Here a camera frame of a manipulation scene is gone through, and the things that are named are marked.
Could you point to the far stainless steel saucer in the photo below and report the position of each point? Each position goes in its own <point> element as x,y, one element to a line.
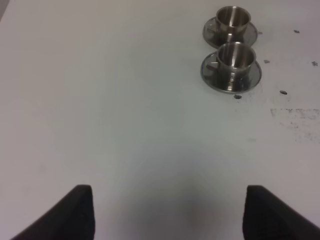
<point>210,35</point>

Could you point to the stainless steel teacup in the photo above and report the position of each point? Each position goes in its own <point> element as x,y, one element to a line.
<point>230,23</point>
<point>233,60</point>

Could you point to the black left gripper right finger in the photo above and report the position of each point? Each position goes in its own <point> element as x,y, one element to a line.
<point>267,217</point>

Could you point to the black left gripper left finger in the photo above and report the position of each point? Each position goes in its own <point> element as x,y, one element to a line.
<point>72,218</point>

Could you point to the stainless steel saucer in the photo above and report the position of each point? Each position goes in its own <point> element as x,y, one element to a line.
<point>210,35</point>
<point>210,76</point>

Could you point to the near stainless steel teacup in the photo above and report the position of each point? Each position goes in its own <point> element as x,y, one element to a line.
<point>233,60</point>

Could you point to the near stainless steel saucer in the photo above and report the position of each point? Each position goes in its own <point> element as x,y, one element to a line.
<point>210,76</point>

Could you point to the far stainless steel teacup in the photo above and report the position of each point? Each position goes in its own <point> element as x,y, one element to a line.
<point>230,23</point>

